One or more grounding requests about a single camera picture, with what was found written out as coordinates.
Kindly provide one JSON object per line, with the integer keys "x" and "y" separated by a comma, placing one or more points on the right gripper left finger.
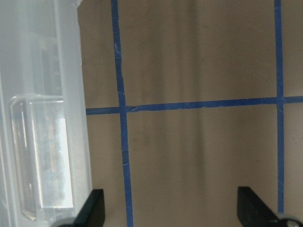
{"x": 92, "y": 214}

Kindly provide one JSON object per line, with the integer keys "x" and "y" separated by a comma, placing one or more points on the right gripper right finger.
{"x": 253, "y": 212}

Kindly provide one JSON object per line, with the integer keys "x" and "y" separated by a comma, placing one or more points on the clear plastic box lid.
{"x": 45, "y": 174}

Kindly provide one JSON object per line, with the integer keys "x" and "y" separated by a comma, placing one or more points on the brown grid table mat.
{"x": 189, "y": 99}

